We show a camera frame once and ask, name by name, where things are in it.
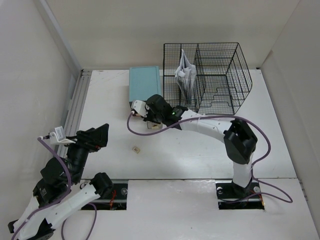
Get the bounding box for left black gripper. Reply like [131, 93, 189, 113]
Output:
[62, 123, 110, 183]

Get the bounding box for clear drawer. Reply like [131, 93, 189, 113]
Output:
[146, 121, 163, 130]

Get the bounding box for white instruction booklet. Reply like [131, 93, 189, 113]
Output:
[175, 49, 197, 105]

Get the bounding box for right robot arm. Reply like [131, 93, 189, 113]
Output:
[136, 94, 258, 198]

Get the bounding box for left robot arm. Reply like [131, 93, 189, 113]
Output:
[8, 123, 114, 240]

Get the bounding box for teal mini drawer cabinet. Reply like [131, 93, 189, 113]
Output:
[129, 66, 163, 109]

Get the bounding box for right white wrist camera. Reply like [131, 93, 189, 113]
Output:
[131, 100, 150, 118]

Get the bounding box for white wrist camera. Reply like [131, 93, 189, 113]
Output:
[38, 126, 76, 145]
[131, 100, 150, 118]

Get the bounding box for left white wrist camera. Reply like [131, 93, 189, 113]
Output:
[38, 126, 76, 145]

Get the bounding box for aluminium rail frame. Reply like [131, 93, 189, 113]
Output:
[34, 68, 92, 201]

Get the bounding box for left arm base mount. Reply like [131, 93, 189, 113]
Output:
[91, 181, 128, 211]

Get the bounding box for red orange base wires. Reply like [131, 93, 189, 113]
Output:
[108, 189, 118, 210]

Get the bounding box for black wire mesh organizer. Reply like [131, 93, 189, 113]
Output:
[162, 42, 253, 115]

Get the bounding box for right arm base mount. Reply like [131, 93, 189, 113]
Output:
[215, 179, 265, 210]

